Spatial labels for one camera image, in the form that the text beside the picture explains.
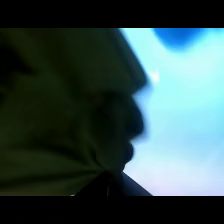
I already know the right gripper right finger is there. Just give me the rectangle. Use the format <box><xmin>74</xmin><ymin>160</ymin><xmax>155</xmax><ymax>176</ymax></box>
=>
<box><xmin>108</xmin><ymin>171</ymin><xmax>154</xmax><ymax>197</ymax></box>

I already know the dark green garment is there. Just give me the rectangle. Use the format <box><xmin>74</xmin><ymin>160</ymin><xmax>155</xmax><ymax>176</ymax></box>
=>
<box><xmin>0</xmin><ymin>27</ymin><xmax>150</xmax><ymax>197</ymax></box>

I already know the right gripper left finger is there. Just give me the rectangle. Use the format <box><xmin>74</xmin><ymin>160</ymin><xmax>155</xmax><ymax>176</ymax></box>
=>
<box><xmin>75</xmin><ymin>171</ymin><xmax>111</xmax><ymax>197</ymax></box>

